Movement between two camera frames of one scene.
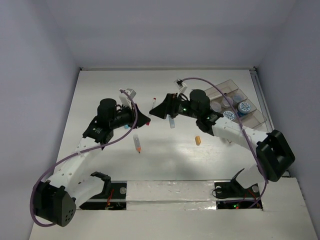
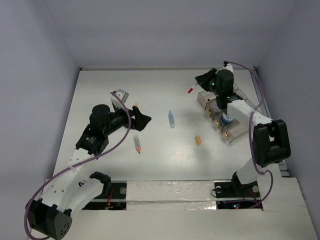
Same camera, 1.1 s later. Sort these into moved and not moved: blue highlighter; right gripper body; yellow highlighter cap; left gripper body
Moved: right gripper body
Not moved: blue highlighter; left gripper body; yellow highlighter cap
